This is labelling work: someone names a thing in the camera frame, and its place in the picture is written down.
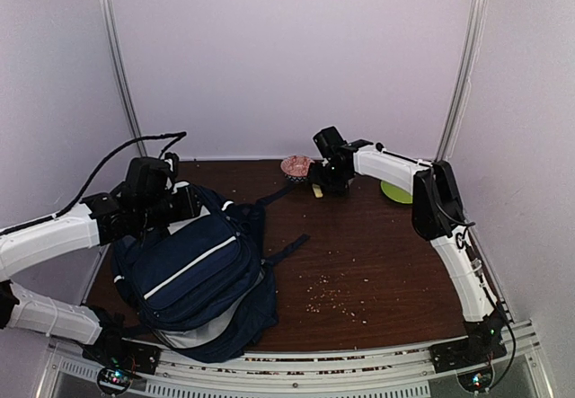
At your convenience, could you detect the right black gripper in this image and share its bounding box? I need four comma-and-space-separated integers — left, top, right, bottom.
306, 161, 349, 195

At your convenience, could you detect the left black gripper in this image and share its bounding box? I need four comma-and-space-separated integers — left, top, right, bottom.
137, 182, 208, 231

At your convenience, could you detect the yellow highlighter marker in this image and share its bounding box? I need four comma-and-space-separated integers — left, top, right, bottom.
312, 184, 323, 199

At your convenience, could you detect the navy blue student backpack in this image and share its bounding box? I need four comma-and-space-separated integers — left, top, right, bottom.
111, 185, 309, 363

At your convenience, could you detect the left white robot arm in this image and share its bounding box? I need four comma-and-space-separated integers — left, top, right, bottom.
1, 132, 200, 366

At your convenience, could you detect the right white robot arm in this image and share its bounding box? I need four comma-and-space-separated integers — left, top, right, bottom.
308, 127, 508, 364

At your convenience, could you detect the red patterned small bowl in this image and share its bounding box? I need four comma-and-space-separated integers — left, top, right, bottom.
280, 155, 315, 183

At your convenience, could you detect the green plate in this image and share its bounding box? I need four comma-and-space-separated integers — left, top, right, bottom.
380, 181, 412, 205

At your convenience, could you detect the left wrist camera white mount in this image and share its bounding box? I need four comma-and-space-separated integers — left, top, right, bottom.
164, 152, 180, 190

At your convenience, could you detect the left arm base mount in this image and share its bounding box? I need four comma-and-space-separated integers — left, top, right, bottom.
80, 341, 161, 397

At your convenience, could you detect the front aluminium rail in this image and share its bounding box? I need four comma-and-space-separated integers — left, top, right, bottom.
42, 321, 553, 398

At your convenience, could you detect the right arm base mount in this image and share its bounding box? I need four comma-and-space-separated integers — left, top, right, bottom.
429, 337, 507, 394

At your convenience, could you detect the left aluminium frame post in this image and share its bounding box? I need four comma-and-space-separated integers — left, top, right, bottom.
99, 0, 147, 156

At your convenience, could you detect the aluminium frame post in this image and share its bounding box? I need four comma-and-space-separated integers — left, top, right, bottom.
99, 0, 147, 156
436, 0, 488, 161

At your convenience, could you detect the right aluminium frame post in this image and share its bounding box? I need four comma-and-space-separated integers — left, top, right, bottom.
436, 0, 488, 161

